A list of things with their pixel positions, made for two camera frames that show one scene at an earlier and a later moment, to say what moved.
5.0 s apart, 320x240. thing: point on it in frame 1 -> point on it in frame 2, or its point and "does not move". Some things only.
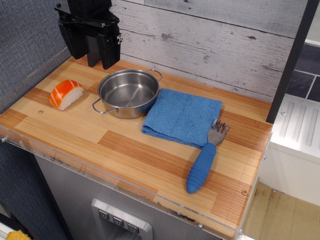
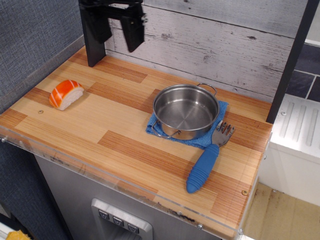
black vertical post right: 302,37 does not move
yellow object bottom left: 17,235 does not move
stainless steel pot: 128,93 -> 186,112
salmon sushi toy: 65,93 does not move
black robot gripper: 76,17 -> 99,19
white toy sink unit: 291,163 does not move
